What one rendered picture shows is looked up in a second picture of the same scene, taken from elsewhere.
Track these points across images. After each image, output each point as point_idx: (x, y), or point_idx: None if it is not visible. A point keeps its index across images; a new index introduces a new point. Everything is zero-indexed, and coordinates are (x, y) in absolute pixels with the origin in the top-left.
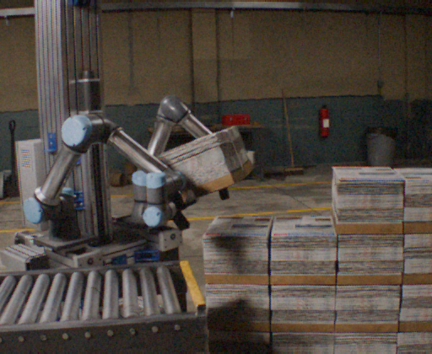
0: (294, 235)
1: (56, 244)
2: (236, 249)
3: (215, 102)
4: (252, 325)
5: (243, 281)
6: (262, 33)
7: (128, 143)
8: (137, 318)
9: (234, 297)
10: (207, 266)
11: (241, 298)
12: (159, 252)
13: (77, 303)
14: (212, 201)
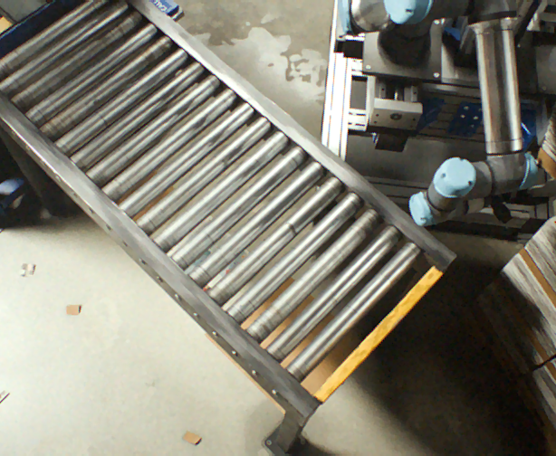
0: None
1: (370, 60)
2: None
3: None
4: (532, 337)
5: (555, 303)
6: None
7: (491, 62)
8: (250, 346)
9: (534, 300)
10: (532, 246)
11: (541, 310)
12: (535, 137)
13: (244, 244)
14: None
